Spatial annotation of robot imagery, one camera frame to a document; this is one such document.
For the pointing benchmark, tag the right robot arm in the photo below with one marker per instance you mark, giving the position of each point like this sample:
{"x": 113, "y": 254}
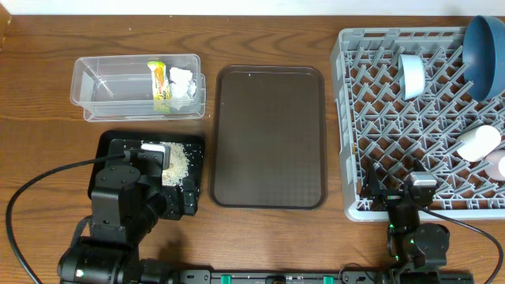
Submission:
{"x": 418, "y": 249}

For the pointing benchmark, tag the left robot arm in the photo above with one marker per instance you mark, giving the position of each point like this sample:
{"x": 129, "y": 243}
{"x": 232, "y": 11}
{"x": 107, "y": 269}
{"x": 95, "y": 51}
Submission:
{"x": 128, "y": 199}

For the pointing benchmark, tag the brown serving tray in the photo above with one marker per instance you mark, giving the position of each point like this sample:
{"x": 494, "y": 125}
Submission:
{"x": 269, "y": 149}

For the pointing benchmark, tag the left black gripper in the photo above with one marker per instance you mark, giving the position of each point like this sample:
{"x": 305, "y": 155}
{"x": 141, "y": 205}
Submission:
{"x": 175, "y": 211}

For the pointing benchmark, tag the yellow green snack wrapper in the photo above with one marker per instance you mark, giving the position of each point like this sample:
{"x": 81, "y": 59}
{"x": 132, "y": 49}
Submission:
{"x": 160, "y": 87}

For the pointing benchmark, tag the clear plastic waste bin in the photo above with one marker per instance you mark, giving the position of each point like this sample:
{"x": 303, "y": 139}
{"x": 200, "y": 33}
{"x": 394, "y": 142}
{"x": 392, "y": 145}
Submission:
{"x": 119, "y": 88}

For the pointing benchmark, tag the dark blue plate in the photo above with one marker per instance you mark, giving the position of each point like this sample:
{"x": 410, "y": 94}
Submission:
{"x": 483, "y": 52}

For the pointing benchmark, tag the pile of rice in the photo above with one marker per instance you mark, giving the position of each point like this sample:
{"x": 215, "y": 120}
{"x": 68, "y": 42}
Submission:
{"x": 186, "y": 161}

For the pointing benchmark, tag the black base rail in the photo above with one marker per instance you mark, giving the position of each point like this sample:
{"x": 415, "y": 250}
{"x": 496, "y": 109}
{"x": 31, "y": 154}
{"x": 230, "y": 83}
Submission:
{"x": 276, "y": 277}

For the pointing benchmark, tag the light blue small bowl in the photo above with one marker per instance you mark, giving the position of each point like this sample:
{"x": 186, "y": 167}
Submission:
{"x": 412, "y": 80}

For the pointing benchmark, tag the pale green cup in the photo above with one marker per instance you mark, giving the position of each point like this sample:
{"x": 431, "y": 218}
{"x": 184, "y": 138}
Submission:
{"x": 478, "y": 142}

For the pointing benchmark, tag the white paper napkin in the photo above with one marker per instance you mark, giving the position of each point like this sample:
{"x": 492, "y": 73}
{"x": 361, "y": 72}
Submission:
{"x": 182, "y": 87}

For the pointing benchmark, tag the grey dishwasher rack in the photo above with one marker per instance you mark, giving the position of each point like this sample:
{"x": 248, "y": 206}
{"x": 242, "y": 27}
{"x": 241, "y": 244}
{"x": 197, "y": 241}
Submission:
{"x": 376, "y": 123}

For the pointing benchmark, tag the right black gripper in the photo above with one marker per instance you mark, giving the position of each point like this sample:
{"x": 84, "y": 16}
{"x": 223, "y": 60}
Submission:
{"x": 393, "y": 196}

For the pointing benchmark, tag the pink cup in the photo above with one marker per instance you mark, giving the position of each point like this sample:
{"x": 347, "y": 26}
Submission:
{"x": 496, "y": 170}

